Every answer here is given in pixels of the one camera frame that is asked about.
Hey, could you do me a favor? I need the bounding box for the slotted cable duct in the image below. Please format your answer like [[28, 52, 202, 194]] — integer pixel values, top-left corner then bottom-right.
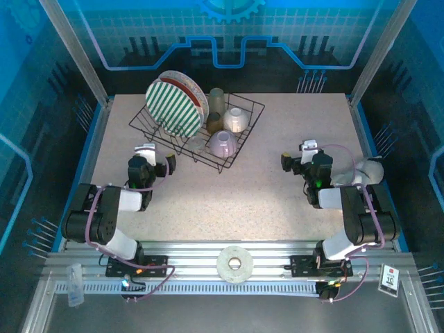
[[54, 280, 322, 296]]

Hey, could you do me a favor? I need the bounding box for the clear plastic bag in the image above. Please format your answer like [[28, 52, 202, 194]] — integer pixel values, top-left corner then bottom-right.
[[65, 263, 85, 308]]

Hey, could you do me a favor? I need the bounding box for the aluminium side rail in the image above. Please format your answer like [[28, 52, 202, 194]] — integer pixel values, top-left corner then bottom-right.
[[57, 99, 114, 250], [346, 96, 400, 250]]

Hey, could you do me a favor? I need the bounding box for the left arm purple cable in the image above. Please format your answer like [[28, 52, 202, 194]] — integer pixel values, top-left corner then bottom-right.
[[85, 148, 176, 302]]

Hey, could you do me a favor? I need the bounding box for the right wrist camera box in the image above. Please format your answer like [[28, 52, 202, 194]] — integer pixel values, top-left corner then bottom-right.
[[300, 139, 318, 164]]

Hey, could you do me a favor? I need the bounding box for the black power connector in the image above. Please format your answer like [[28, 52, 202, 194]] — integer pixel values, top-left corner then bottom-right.
[[317, 280, 343, 303], [119, 273, 147, 303]]

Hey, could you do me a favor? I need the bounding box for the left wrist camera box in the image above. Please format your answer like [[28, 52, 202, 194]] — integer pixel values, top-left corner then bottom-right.
[[134, 143, 157, 167]]

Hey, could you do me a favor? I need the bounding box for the aluminium frame post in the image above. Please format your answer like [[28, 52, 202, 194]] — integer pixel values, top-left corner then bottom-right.
[[38, 0, 114, 107], [348, 0, 419, 107]]

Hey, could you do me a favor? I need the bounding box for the black wire dish rack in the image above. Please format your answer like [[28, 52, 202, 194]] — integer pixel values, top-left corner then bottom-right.
[[128, 92, 267, 174]]

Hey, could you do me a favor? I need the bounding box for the brown cup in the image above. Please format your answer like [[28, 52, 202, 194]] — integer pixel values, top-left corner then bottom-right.
[[206, 111, 225, 136]]

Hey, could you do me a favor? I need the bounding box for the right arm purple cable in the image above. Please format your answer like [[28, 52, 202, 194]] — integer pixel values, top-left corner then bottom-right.
[[321, 144, 386, 302]]

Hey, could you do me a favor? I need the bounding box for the aluminium base beam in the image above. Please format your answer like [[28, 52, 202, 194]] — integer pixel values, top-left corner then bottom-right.
[[44, 239, 417, 280]]

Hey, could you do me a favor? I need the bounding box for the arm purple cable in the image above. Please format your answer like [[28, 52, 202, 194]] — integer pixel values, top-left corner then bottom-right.
[[321, 144, 386, 302], [85, 148, 176, 302]]

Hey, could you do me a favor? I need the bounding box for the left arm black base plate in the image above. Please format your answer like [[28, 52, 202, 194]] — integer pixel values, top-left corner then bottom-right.
[[105, 255, 169, 278]]

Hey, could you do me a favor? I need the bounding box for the white label card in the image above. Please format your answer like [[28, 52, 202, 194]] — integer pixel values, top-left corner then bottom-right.
[[377, 263, 400, 296]]

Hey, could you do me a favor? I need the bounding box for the white bowl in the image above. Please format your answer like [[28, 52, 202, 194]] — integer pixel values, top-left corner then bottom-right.
[[223, 107, 249, 134]]

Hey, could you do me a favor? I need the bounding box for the tall translucent green cup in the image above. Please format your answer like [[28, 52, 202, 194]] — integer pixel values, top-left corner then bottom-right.
[[207, 87, 226, 117]]

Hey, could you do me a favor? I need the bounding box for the colourful squiggle pattern plate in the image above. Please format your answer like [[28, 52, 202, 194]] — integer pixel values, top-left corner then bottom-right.
[[158, 70, 210, 121]]

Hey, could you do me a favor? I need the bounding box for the white tape roll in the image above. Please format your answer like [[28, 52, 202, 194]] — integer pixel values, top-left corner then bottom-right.
[[216, 245, 254, 285]]

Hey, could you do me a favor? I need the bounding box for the purple bowl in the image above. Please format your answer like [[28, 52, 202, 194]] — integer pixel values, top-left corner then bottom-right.
[[208, 130, 239, 157]]

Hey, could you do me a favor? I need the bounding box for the green striped plate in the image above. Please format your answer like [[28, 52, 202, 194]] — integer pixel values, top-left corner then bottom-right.
[[144, 78, 204, 138]]

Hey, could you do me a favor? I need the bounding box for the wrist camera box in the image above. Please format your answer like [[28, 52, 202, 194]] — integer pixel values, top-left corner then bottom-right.
[[134, 143, 157, 167], [300, 139, 318, 164]]

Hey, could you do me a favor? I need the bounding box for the small clear glass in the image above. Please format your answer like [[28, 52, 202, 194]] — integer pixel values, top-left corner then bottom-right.
[[189, 136, 206, 154]]

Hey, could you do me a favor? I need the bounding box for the white plush toy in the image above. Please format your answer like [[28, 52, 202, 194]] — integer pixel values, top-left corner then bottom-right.
[[331, 155, 385, 188]]

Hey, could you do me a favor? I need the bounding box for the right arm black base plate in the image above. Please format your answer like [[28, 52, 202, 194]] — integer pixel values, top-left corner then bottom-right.
[[289, 255, 353, 278]]

